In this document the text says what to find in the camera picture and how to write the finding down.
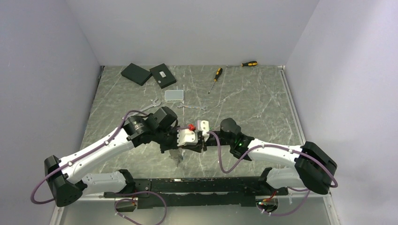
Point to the silver left wrench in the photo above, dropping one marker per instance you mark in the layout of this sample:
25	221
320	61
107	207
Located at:
154	103

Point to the black box with label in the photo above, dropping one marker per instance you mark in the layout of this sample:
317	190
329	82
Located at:
163	76

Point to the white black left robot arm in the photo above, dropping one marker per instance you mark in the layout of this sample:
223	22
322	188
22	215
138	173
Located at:
70	177

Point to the silver wrench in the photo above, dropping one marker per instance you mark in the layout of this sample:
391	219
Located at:
181	105
154	103

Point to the silver right wrench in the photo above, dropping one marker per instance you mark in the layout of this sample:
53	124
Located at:
181	105

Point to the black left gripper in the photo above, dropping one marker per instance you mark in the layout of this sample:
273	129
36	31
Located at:
173	145

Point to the black flat box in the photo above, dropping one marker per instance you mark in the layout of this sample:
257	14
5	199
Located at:
136	74

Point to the black yellow screwdriver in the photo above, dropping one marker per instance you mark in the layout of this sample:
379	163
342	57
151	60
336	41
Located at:
246	64
217	76

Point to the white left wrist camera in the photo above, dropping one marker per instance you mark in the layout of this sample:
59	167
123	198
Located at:
186	137

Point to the black yellow screwdriver far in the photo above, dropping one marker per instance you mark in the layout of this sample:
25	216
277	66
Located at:
246	64

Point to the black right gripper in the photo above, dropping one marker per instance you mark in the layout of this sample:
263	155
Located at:
204	146

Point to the white network switch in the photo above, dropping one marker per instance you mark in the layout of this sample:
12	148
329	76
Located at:
174	95

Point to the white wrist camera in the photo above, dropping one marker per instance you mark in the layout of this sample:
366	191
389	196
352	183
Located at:
203	126
186	137

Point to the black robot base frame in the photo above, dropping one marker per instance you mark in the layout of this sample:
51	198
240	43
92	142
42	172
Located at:
173	192

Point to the black yellow screwdriver near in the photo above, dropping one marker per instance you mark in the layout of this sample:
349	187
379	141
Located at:
217	76

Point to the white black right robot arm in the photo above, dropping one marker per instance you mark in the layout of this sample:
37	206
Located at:
303	166

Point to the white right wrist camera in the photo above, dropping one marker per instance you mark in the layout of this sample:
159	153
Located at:
203	126

